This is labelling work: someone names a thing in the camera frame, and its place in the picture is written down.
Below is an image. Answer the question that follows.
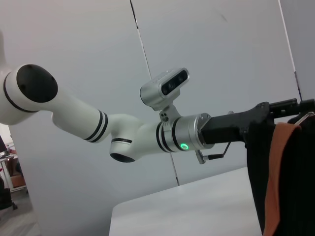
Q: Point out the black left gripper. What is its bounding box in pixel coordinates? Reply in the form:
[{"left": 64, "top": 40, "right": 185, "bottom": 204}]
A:
[{"left": 200, "top": 98, "right": 315, "bottom": 146}]

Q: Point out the silver metal zipper pull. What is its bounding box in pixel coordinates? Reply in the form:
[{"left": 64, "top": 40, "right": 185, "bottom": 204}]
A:
[{"left": 294, "top": 112, "right": 315, "bottom": 125}]

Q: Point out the black fabric bag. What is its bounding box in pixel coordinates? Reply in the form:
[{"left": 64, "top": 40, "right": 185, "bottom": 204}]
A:
[{"left": 246, "top": 112, "right": 315, "bottom": 236}]

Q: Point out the brown cardboard box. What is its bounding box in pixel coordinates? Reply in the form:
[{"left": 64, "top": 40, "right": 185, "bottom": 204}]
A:
[{"left": 11, "top": 172, "right": 26, "bottom": 189}]

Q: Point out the white office desk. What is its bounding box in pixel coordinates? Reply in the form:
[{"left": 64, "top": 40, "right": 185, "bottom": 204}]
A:
[{"left": 0, "top": 150, "right": 28, "bottom": 195}]

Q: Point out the black office chair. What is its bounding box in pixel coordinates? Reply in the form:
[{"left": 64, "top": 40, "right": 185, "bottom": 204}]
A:
[{"left": 0, "top": 177, "right": 18, "bottom": 210}]

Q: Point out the left gripper cable with plug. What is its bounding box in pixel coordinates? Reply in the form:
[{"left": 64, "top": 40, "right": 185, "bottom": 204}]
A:
[{"left": 195, "top": 141, "right": 232, "bottom": 165}]

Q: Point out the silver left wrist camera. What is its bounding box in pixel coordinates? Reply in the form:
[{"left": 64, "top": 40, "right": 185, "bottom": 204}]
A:
[{"left": 139, "top": 67, "right": 191, "bottom": 111}]

